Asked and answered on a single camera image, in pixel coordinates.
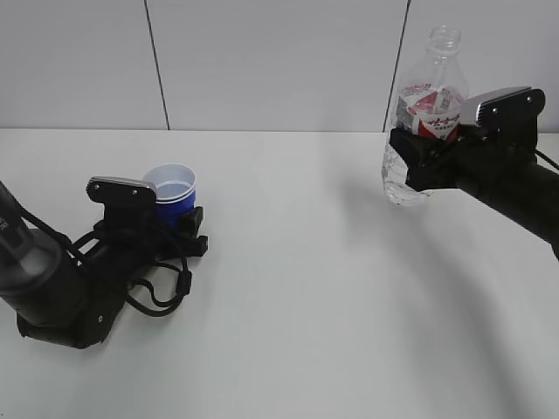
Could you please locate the blue paper cup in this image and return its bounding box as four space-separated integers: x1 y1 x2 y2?
142 164 197 228

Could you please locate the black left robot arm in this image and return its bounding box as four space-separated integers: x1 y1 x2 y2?
1 176 208 349

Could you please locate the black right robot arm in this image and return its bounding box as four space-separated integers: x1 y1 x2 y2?
389 126 558 254

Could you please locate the black right camera cable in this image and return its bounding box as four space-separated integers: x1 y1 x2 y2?
535 148 559 171

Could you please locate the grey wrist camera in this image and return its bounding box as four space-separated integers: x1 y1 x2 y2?
459 86 546 158
86 176 156 229

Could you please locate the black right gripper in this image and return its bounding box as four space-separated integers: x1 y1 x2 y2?
389 128 542 205

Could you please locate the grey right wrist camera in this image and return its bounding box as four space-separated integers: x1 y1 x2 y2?
459 86 546 158

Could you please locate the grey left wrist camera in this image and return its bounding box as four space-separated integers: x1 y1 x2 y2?
86 176 156 229

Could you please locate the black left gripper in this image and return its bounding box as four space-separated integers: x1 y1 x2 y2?
86 206 208 280

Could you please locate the clear Wahaha water bottle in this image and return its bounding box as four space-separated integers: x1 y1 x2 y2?
381 25 469 206

